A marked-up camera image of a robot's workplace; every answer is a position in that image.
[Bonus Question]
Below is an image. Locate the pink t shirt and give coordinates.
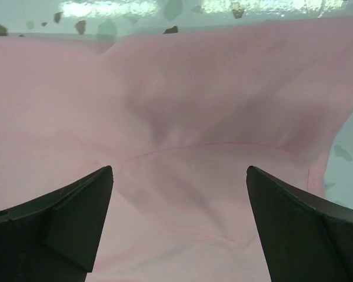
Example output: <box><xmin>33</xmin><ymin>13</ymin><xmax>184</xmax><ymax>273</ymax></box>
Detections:
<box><xmin>0</xmin><ymin>17</ymin><xmax>353</xmax><ymax>281</ymax></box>

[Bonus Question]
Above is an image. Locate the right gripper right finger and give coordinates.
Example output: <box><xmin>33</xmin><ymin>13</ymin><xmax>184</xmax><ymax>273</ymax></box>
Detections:
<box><xmin>246</xmin><ymin>166</ymin><xmax>353</xmax><ymax>282</ymax></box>

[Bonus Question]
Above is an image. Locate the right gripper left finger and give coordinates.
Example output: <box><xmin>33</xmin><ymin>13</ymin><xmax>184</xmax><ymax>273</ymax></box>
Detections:
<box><xmin>0</xmin><ymin>166</ymin><xmax>114</xmax><ymax>282</ymax></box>

